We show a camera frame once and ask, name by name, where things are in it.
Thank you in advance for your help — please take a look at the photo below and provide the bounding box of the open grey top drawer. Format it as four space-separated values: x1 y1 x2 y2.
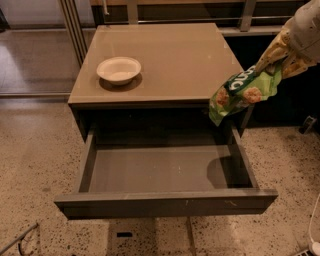
54 125 278 219

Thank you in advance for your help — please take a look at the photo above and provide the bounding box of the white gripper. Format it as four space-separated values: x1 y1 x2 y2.
255 0 320 79

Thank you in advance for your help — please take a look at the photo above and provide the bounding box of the metal railing frame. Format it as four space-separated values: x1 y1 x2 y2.
89 0 309 32

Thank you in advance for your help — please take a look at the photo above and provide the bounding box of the grey floor rod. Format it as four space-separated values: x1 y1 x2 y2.
0 223 39 256

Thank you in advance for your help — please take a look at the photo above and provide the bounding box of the grey sliding door frame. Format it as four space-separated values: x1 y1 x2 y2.
58 0 87 66

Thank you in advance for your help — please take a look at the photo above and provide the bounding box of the green rice chip bag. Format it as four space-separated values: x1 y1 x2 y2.
209 62 282 126

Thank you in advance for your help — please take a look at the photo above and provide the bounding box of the white cable on floor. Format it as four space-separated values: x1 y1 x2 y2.
289 193 320 256

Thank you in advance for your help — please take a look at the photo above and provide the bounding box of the grey drawer cabinet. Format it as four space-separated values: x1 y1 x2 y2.
69 23 250 138

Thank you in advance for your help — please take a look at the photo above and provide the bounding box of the white paper bowl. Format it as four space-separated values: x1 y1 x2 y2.
96 57 141 85

